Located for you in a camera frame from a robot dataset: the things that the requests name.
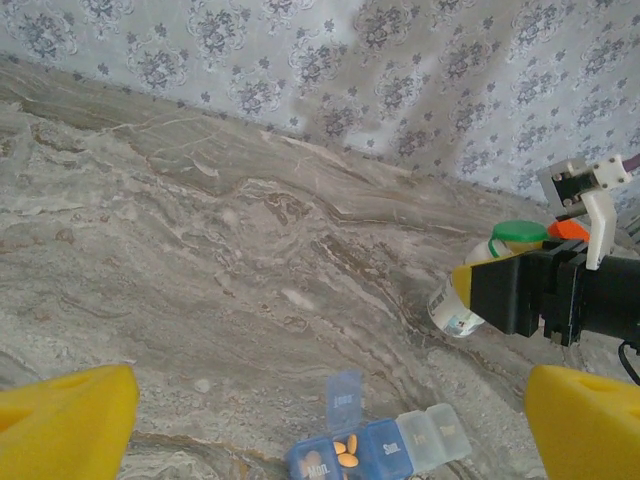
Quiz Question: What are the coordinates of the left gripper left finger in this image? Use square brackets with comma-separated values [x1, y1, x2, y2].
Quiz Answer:
[0, 363, 140, 480]

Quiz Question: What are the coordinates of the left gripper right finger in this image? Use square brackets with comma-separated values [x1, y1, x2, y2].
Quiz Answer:
[523, 363, 640, 480]

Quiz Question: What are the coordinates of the white pill bottle green cap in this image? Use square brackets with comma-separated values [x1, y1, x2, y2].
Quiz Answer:
[426, 219, 550, 340]

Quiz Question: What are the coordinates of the blue weekly pill organizer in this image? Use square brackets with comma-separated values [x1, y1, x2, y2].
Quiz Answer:
[283, 368, 474, 480]

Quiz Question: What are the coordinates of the thin black cable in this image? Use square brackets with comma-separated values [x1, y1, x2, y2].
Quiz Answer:
[617, 339, 640, 387]

